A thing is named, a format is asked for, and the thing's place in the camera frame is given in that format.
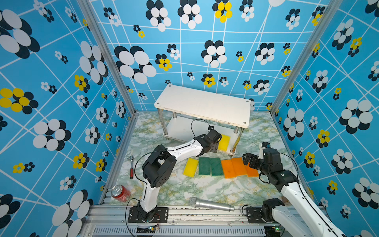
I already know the yellow sponge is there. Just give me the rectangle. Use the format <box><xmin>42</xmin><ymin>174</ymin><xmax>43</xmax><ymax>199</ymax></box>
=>
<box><xmin>183</xmin><ymin>158</ymin><xmax>198</xmax><ymax>178</ymax></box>
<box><xmin>218</xmin><ymin>135</ymin><xmax>231</xmax><ymax>152</ymax></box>

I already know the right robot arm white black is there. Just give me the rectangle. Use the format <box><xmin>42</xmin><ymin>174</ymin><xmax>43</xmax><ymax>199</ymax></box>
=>
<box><xmin>242</xmin><ymin>148</ymin><xmax>345</xmax><ymax>237</ymax></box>

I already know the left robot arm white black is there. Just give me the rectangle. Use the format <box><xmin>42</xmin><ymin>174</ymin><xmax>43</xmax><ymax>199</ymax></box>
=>
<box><xmin>137</xmin><ymin>129</ymin><xmax>222</xmax><ymax>221</ymax></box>

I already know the white two-tier shelf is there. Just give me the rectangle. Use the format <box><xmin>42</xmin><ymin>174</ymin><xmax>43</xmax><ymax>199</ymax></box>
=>
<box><xmin>155</xmin><ymin>85</ymin><xmax>253</xmax><ymax>157</ymax></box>

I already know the green sponge left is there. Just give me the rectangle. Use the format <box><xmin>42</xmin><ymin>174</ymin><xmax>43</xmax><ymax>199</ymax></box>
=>
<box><xmin>198</xmin><ymin>157</ymin><xmax>211</xmax><ymax>176</ymax></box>

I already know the green sponge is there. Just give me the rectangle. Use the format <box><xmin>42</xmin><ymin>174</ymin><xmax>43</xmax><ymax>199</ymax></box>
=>
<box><xmin>198</xmin><ymin>157</ymin><xmax>211</xmax><ymax>176</ymax></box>
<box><xmin>210</xmin><ymin>158</ymin><xmax>224</xmax><ymax>176</ymax></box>

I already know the orange sponge right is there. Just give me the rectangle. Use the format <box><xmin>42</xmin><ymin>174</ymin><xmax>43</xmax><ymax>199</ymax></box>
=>
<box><xmin>245</xmin><ymin>166</ymin><xmax>259</xmax><ymax>177</ymax></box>

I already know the orange sponge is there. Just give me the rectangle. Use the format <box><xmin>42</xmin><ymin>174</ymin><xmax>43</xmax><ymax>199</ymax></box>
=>
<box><xmin>231</xmin><ymin>158</ymin><xmax>247</xmax><ymax>176</ymax></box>
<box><xmin>245</xmin><ymin>166</ymin><xmax>259</xmax><ymax>177</ymax></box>
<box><xmin>221</xmin><ymin>160</ymin><xmax>237</xmax><ymax>179</ymax></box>

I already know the green sponge right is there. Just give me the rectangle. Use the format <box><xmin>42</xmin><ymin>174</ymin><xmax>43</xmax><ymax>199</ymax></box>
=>
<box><xmin>210</xmin><ymin>158</ymin><xmax>224</xmax><ymax>176</ymax></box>

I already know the orange sponge middle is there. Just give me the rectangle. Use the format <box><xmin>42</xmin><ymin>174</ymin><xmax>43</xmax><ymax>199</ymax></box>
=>
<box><xmin>231</xmin><ymin>158</ymin><xmax>247</xmax><ymax>176</ymax></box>

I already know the orange sponge left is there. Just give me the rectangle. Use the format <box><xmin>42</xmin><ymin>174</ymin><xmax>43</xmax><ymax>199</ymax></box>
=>
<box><xmin>221</xmin><ymin>160</ymin><xmax>237</xmax><ymax>179</ymax></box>

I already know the silver microphone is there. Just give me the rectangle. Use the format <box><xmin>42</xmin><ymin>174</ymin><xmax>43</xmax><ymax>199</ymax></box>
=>
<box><xmin>189</xmin><ymin>197</ymin><xmax>235</xmax><ymax>212</ymax></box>

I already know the red soda can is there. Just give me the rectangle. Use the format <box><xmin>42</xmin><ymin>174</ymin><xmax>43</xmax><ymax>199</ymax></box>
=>
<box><xmin>111</xmin><ymin>185</ymin><xmax>131</xmax><ymax>202</ymax></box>

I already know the aluminium frame post right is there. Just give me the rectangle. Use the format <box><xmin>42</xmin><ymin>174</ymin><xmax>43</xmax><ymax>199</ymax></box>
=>
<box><xmin>270</xmin><ymin>0</ymin><xmax>343</xmax><ymax>116</ymax></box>

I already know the aluminium frame post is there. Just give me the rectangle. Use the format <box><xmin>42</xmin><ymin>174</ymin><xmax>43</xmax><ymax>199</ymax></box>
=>
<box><xmin>270</xmin><ymin>0</ymin><xmax>343</xmax><ymax>116</ymax></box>
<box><xmin>78</xmin><ymin>0</ymin><xmax>136</xmax><ymax>117</ymax></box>

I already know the red handled ratchet wrench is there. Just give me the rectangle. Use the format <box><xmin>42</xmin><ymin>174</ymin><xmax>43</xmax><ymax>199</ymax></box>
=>
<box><xmin>129</xmin><ymin>156</ymin><xmax>134</xmax><ymax>179</ymax></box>

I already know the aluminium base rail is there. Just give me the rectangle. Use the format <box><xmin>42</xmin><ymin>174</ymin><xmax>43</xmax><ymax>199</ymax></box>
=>
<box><xmin>79</xmin><ymin>205</ymin><xmax>314</xmax><ymax>237</ymax></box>

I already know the aluminium frame post left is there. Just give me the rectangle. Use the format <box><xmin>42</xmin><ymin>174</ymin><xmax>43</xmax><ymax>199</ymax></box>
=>
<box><xmin>78</xmin><ymin>0</ymin><xmax>136</xmax><ymax>117</ymax></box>

